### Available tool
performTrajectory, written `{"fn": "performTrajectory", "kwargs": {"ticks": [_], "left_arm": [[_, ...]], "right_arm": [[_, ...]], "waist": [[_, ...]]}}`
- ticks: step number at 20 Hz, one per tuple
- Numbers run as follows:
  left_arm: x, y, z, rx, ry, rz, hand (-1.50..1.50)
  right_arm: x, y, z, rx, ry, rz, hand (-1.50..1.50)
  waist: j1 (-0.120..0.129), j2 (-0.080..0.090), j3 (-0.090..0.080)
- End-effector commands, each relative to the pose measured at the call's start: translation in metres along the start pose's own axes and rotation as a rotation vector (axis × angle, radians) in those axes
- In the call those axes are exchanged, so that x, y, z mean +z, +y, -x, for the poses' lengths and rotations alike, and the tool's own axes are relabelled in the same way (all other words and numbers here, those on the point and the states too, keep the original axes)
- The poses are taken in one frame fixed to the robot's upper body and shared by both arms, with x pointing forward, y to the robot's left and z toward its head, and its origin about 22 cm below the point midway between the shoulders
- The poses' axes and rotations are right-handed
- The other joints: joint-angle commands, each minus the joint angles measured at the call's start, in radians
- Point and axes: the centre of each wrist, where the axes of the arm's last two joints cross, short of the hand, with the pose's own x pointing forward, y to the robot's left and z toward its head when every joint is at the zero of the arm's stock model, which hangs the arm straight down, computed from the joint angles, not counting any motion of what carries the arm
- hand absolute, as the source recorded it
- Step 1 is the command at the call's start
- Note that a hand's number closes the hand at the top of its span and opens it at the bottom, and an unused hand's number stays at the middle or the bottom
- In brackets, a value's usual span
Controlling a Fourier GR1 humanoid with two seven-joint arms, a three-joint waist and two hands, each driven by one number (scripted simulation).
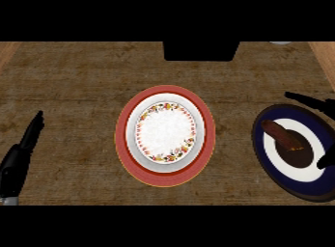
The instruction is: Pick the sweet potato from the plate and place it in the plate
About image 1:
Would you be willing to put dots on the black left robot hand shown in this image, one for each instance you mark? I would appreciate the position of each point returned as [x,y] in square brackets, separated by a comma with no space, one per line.
[13,167]

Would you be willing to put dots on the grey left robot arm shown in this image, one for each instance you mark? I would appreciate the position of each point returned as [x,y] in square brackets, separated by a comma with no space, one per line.
[9,202]

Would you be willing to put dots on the brown sweet potato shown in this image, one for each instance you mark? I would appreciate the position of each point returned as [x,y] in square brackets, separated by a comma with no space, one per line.
[288,143]

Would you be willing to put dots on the blue rimmed white plate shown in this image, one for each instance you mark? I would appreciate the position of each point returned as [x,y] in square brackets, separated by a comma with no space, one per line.
[298,152]

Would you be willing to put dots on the red rimmed white plate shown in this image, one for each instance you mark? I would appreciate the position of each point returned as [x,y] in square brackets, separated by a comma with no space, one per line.
[165,135]

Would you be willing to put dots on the pale round object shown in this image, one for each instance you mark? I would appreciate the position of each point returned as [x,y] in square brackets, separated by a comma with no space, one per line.
[280,42]

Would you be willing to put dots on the black box appliance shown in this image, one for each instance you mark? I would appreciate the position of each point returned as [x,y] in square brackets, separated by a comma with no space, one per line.
[201,50]

